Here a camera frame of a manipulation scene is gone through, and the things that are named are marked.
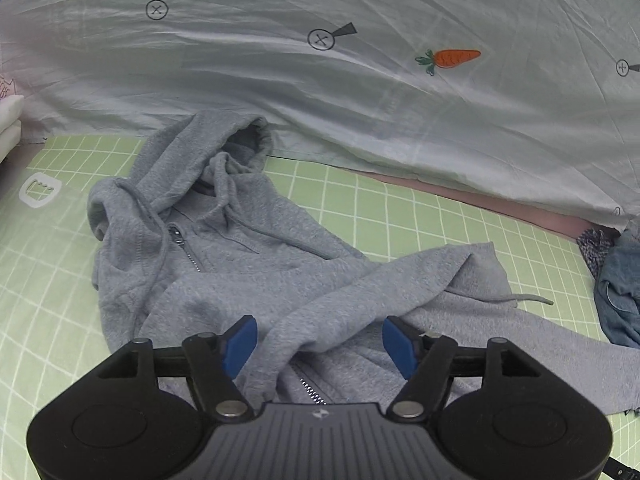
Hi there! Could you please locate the grey zip-up hoodie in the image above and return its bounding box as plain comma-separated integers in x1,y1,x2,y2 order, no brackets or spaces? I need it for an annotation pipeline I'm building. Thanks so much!
88,112,639,414

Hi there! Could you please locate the stack of folded clothes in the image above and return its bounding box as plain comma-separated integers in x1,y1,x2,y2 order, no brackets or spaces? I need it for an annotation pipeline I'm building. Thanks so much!
0,77,24,162

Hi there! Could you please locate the blue denim garment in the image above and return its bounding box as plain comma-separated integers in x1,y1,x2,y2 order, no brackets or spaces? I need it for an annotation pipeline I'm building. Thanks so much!
593,222,640,349

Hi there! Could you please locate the grey carrot-print bedsheet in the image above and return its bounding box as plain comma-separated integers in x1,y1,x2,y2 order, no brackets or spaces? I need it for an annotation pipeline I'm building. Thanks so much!
1,0,639,228

